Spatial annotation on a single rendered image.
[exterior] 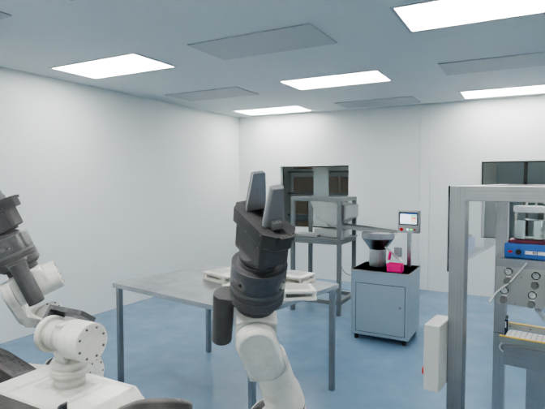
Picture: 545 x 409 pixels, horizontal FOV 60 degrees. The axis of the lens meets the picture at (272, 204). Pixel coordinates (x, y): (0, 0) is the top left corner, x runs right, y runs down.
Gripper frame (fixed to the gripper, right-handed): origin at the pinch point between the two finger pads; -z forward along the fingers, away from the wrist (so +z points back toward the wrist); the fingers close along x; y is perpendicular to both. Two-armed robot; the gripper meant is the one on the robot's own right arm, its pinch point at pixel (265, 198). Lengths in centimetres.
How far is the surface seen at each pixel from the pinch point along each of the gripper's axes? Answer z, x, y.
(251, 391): 211, 133, 85
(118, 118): 161, 578, 115
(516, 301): 105, 44, 178
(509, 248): 84, 59, 184
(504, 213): 79, 80, 207
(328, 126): 194, 566, 463
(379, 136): 191, 486, 506
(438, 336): 90, 32, 103
